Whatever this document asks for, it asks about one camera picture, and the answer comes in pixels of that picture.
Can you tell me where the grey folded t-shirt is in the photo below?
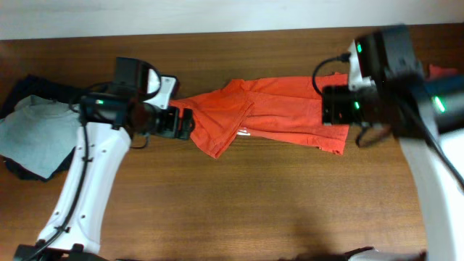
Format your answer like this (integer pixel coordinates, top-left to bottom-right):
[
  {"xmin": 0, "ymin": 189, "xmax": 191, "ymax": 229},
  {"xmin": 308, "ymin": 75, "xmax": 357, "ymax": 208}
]
[{"xmin": 1, "ymin": 95, "xmax": 80, "ymax": 179}]

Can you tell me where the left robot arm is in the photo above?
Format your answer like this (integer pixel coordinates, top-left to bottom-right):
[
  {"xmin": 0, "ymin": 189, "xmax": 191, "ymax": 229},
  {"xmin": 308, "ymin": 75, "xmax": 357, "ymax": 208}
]
[{"xmin": 13, "ymin": 57, "xmax": 195, "ymax": 260}]

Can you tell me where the orange soccer t-shirt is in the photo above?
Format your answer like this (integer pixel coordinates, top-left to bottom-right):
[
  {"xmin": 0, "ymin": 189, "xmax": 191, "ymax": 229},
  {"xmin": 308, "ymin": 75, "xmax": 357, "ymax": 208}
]
[{"xmin": 170, "ymin": 76, "xmax": 349, "ymax": 159}]

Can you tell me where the red ribbed garment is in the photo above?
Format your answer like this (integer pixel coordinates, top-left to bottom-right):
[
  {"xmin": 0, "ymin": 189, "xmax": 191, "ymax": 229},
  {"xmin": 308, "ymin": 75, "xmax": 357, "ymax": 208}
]
[{"xmin": 428, "ymin": 65, "xmax": 458, "ymax": 80}]

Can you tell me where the right black cable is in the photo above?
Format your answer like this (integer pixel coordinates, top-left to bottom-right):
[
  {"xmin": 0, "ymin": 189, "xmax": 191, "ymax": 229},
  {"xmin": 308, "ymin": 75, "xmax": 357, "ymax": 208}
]
[{"xmin": 312, "ymin": 53, "xmax": 352, "ymax": 96}]

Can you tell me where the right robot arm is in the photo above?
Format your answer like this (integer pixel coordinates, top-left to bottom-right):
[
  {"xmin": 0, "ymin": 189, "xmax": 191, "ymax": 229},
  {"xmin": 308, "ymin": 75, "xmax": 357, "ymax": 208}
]
[{"xmin": 318, "ymin": 25, "xmax": 463, "ymax": 260}]

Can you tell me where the dark navy folded garment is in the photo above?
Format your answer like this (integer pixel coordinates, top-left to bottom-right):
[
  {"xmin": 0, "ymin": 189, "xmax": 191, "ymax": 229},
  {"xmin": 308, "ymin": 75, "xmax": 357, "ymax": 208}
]
[{"xmin": 1, "ymin": 75, "xmax": 81, "ymax": 182}]

